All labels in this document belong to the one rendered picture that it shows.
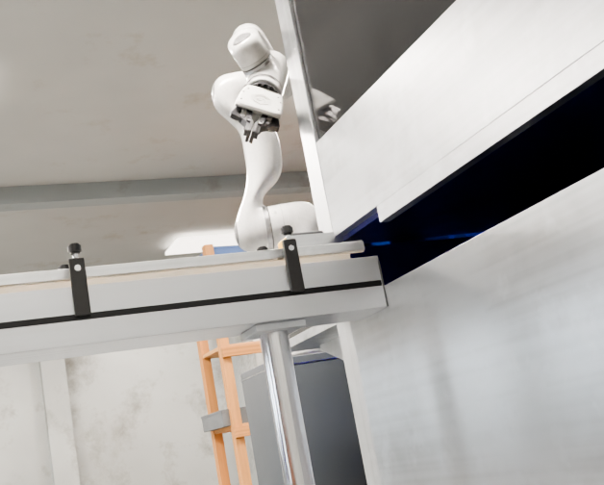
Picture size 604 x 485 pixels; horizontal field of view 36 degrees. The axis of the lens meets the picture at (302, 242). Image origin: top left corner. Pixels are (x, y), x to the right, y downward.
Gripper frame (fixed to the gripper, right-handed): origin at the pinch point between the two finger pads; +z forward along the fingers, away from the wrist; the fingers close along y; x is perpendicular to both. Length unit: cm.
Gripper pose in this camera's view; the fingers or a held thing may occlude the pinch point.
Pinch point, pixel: (251, 132)
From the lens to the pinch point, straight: 193.6
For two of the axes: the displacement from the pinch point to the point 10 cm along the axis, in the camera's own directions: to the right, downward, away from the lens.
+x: -2.7, 7.6, 5.9
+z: -1.1, 5.8, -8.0
